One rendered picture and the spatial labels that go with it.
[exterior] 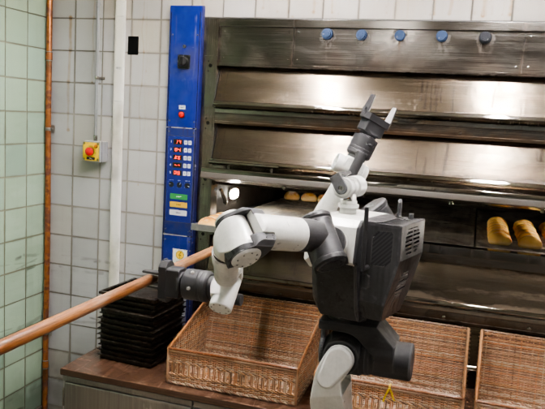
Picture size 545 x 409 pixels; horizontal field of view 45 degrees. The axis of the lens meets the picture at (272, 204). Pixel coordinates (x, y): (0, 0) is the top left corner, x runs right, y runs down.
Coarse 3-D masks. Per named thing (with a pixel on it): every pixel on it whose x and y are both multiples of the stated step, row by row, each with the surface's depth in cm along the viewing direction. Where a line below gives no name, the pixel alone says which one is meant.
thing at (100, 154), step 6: (84, 144) 316; (90, 144) 315; (102, 144) 315; (84, 150) 316; (96, 150) 314; (102, 150) 316; (84, 156) 316; (90, 156) 315; (96, 156) 314; (102, 156) 316
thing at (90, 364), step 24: (96, 360) 287; (72, 384) 276; (96, 384) 273; (120, 384) 268; (144, 384) 265; (168, 384) 266; (72, 408) 278; (96, 408) 274; (120, 408) 270; (144, 408) 267; (168, 408) 263; (192, 408) 262; (216, 408) 257; (240, 408) 253; (264, 408) 250; (288, 408) 251
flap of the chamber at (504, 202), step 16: (208, 176) 290; (224, 176) 288; (240, 176) 286; (256, 176) 284; (368, 192) 272; (384, 192) 267; (400, 192) 265; (416, 192) 264; (432, 192) 262; (512, 208) 269; (528, 208) 259; (544, 208) 250
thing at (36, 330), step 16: (192, 256) 215; (208, 256) 228; (128, 288) 176; (80, 304) 157; (96, 304) 161; (48, 320) 145; (64, 320) 149; (16, 336) 134; (32, 336) 138; (0, 352) 129
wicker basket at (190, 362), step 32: (192, 320) 286; (224, 320) 304; (256, 320) 300; (288, 320) 296; (192, 352) 262; (224, 352) 302; (256, 352) 298; (288, 352) 294; (192, 384) 264; (224, 384) 260; (256, 384) 256; (288, 384) 271
